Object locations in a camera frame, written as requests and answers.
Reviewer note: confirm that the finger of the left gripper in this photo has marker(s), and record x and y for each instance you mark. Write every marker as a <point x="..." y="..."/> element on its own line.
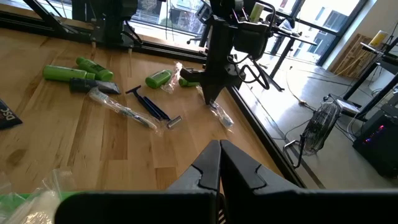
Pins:
<point x="220" y="88"/>
<point x="209" y="88"/>

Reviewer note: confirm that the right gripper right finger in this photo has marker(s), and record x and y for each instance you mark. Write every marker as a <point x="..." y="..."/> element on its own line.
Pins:
<point x="242" y="186"/>

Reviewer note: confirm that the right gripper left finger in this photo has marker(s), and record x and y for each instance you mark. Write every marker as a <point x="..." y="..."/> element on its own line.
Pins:
<point x="208" y="174"/>

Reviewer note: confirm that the vanity pack cotton swab bag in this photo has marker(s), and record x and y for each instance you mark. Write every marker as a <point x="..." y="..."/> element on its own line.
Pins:
<point x="40" y="205"/>

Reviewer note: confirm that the green travel bottle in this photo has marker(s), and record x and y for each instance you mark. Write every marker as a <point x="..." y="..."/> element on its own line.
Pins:
<point x="63" y="73"/>
<point x="186" y="82"/>
<point x="94" y="68"/>
<point x="158" y="77"/>

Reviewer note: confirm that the blue disposable razor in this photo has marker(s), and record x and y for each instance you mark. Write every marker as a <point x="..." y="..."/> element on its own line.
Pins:
<point x="174" y="122"/>
<point x="134" y="90"/>

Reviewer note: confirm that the black floor fan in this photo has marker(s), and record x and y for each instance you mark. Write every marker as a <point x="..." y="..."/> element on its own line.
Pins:
<point x="320" y="127"/>

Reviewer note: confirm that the grey dark-capped tube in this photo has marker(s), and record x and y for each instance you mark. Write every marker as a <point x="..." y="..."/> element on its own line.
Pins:
<point x="84" y="84"/>

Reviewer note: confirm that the wooden slat panel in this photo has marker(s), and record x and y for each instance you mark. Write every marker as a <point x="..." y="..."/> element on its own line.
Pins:
<point x="348" y="59"/>

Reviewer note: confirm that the black lit computer tower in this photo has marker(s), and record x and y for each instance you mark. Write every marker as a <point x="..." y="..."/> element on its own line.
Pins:
<point x="377" y="140"/>

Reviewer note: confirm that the yellow cylinder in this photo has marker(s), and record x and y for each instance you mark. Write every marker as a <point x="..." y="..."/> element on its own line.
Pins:
<point x="377" y="39"/>

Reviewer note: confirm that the black standing desk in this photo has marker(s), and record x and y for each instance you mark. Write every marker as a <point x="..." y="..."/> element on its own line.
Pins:
<point x="388" y="59"/>

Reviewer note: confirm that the dark blue DSC tube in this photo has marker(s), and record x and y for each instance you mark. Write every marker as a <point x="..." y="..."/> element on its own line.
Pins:
<point x="7" y="116"/>

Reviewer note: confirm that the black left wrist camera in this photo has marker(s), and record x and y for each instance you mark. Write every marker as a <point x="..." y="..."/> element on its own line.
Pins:
<point x="252" y="40"/>

